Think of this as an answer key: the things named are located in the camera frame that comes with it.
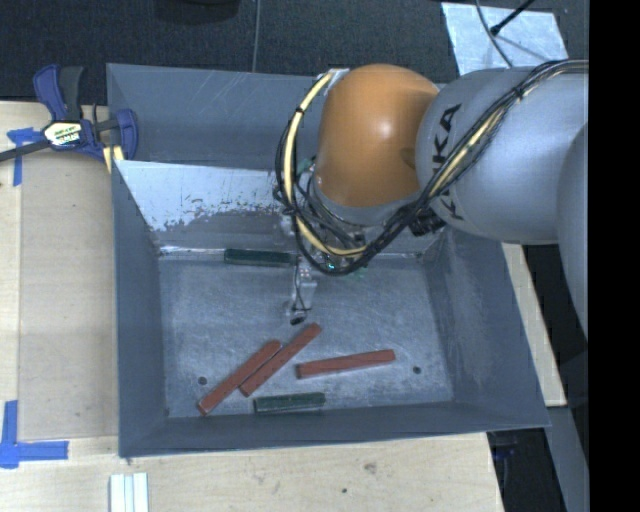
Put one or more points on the black cylinder on white bracket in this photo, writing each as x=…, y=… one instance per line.
x=426, y=223

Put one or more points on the grey metal bin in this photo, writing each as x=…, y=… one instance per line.
x=210, y=320

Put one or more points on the dark green flat block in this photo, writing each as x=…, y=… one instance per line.
x=257, y=257
x=289, y=402

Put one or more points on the red-brown flat block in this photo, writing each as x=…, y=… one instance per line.
x=280, y=360
x=239, y=378
x=345, y=363

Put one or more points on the pale wood flat board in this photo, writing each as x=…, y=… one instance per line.
x=67, y=300

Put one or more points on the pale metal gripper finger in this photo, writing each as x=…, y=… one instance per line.
x=310, y=295
x=295, y=314

